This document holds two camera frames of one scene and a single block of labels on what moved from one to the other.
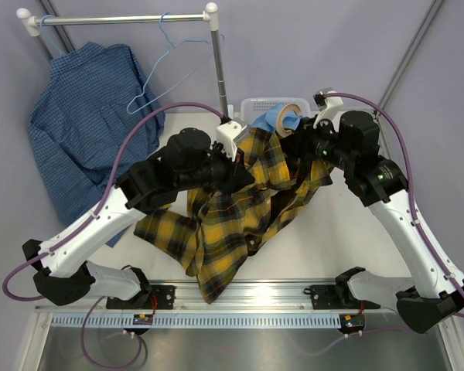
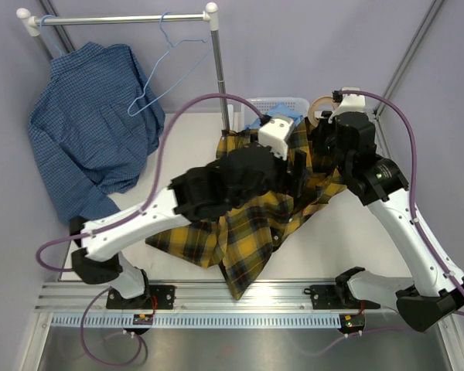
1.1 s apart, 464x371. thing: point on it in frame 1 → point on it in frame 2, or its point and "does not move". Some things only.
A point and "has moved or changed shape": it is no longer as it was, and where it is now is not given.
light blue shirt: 269,120 does not move
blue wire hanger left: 42,28 does not move
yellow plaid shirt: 213,233 has moved or changed shape
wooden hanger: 281,131 has moved or changed shape
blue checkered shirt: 81,116 does not move
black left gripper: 237,176 → 290,182
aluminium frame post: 422,30 does not move
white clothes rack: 25,17 does not move
